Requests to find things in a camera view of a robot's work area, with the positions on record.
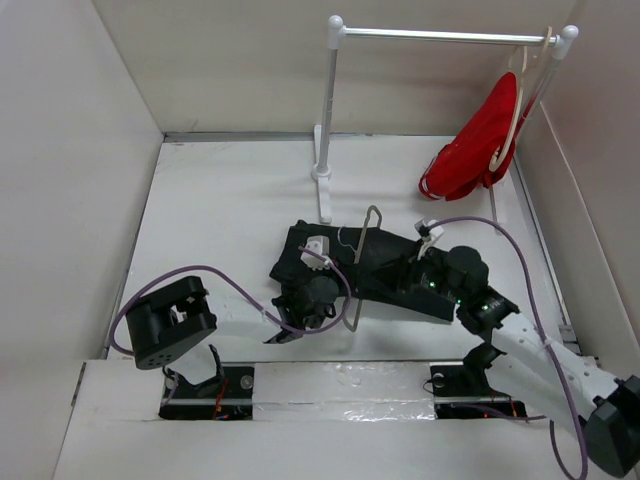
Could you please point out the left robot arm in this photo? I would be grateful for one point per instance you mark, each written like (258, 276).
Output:
(170, 316)

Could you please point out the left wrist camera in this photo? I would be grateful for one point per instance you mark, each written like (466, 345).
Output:
(314, 254)

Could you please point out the wooden hanger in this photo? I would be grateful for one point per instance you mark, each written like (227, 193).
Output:
(526, 66)

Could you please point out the black trousers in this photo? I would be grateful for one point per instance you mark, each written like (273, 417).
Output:
(387, 271)

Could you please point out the silver foil tape strip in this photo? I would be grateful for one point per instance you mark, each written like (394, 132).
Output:
(342, 391)

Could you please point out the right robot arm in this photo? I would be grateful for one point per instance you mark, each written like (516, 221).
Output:
(517, 358)

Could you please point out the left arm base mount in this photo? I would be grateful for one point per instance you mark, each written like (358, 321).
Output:
(227, 396)

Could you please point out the grey wire hanger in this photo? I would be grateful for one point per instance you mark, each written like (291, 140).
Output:
(372, 210)

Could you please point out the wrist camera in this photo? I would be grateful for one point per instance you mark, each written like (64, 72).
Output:
(429, 235)
(314, 254)

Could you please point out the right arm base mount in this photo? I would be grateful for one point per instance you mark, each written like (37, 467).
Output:
(461, 390)

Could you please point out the red garment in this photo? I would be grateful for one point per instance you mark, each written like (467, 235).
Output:
(464, 163)

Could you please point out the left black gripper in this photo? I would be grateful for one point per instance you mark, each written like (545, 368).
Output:
(335, 275)

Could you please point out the white clothes rack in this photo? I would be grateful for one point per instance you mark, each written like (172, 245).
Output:
(559, 45)

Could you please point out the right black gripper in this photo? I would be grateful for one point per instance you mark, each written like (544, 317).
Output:
(407, 269)

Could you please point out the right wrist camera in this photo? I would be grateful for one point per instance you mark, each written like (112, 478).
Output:
(429, 235)

